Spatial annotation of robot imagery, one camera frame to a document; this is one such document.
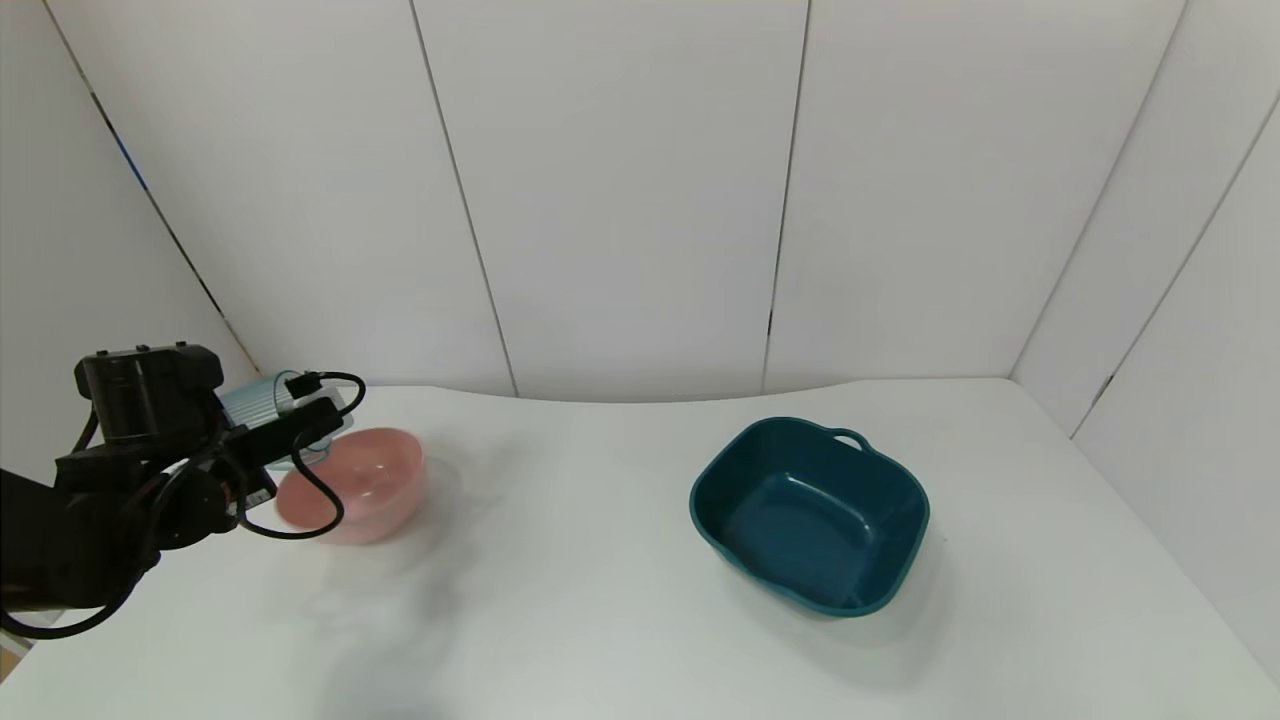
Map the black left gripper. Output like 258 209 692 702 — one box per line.
226 397 344 510

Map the translucent blue ribbed cup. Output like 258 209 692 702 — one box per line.
218 372 351 471

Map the dark teal plastic basin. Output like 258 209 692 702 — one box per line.
689 417 931 618

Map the pink plastic bowl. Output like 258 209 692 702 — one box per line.
275 428 429 546

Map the black camera cable loop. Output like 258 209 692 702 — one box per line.
235 371 367 541

